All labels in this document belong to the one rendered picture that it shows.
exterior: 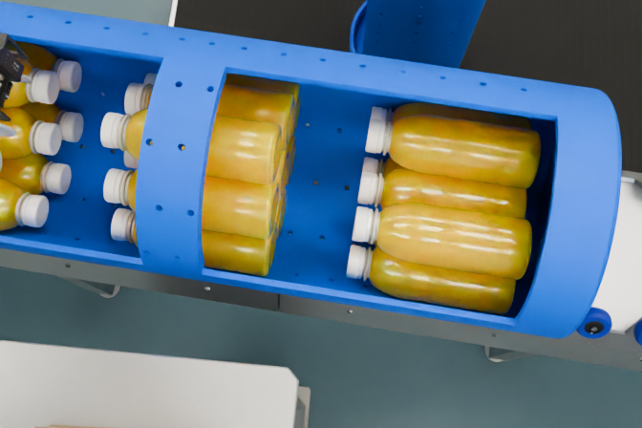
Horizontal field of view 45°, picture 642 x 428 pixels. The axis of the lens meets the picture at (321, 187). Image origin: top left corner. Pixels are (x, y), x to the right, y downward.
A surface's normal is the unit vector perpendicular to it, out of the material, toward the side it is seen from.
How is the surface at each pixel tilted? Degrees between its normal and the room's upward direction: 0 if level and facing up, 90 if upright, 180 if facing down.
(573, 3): 0
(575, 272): 38
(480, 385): 0
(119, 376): 0
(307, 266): 44
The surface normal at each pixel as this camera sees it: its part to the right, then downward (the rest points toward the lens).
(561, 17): 0.00, -0.25
